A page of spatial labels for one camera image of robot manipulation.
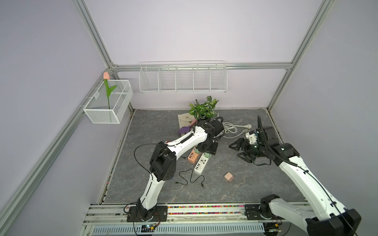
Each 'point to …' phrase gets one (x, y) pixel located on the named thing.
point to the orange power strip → (193, 156)
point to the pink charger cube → (229, 177)
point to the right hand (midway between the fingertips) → (232, 149)
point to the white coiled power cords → (232, 128)
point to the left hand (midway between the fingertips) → (210, 153)
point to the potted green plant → (204, 111)
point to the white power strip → (201, 163)
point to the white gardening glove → (184, 120)
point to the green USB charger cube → (197, 151)
